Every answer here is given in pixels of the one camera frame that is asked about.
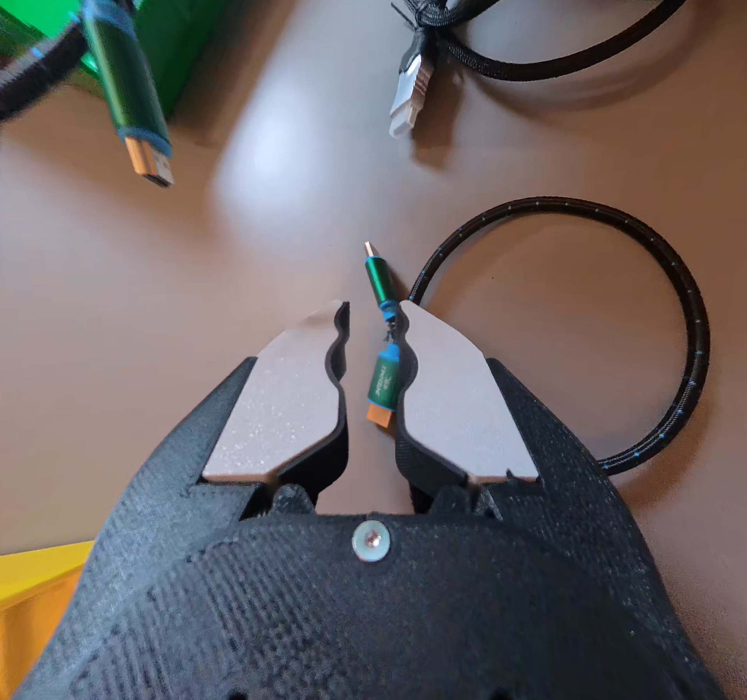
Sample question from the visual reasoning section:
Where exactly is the yellow plastic bin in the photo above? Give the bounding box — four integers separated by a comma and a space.
0, 539, 97, 700

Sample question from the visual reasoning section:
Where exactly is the green plug hdmi cable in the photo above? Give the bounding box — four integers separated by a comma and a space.
0, 0, 176, 189
363, 197, 712, 477

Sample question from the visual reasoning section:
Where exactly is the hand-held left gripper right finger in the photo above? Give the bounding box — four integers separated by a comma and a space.
396, 300, 540, 501

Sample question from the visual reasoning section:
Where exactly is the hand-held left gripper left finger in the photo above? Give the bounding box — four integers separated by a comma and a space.
201, 299, 351, 517

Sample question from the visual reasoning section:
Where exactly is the green plastic bin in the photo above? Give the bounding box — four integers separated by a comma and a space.
0, 0, 252, 117

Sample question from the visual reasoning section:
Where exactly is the thick black silver plug cable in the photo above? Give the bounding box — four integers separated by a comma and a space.
385, 0, 698, 140

